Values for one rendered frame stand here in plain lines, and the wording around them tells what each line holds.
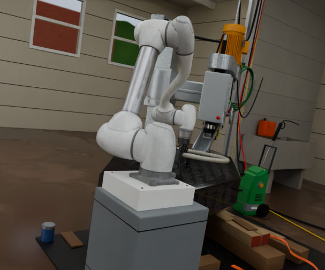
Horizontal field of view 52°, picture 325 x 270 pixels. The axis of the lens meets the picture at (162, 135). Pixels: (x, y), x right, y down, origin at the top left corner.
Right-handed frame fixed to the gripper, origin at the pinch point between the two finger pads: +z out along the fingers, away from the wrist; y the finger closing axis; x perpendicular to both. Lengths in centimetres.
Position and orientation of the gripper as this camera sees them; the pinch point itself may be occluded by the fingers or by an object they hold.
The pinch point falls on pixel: (178, 169)
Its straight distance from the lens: 211.3
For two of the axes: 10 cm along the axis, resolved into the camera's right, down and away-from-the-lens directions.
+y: 4.9, 0.5, 8.7
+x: -8.6, -1.7, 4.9
